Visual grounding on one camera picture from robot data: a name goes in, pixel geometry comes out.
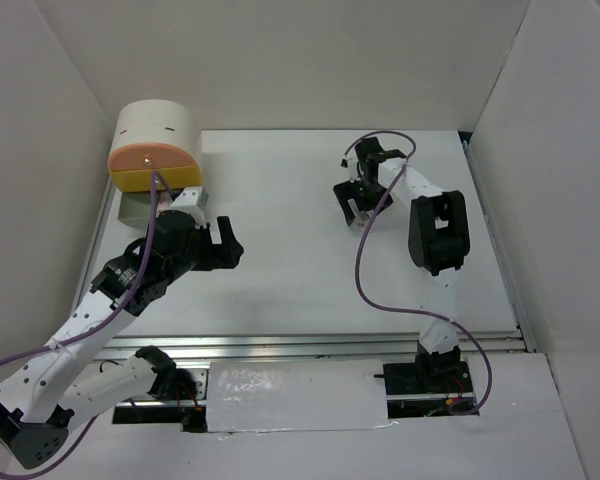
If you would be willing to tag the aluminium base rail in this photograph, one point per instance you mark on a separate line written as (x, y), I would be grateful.
(211, 348)

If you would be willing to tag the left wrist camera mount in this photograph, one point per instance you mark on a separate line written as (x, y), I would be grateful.
(192, 201)

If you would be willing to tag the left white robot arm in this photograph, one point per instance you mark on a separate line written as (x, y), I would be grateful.
(43, 402)

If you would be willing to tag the false lash box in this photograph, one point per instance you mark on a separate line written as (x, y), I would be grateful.
(164, 202)
(360, 218)

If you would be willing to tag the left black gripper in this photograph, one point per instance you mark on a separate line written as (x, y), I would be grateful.
(209, 262)

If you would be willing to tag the pink top drawer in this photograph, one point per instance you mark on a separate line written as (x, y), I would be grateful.
(140, 156)

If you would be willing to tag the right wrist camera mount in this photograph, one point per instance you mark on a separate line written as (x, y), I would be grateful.
(351, 165)

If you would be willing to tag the cream rounded drawer cabinet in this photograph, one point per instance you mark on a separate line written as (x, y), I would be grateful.
(156, 121)

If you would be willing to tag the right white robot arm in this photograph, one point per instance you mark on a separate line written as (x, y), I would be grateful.
(438, 241)

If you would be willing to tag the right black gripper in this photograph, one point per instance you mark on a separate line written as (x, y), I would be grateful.
(345, 191)

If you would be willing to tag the white foil cover sheet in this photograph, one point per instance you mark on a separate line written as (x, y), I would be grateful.
(261, 397)

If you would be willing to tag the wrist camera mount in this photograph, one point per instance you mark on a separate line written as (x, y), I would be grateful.
(351, 165)
(192, 201)

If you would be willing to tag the yellow drawer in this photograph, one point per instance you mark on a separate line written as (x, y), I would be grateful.
(134, 181)

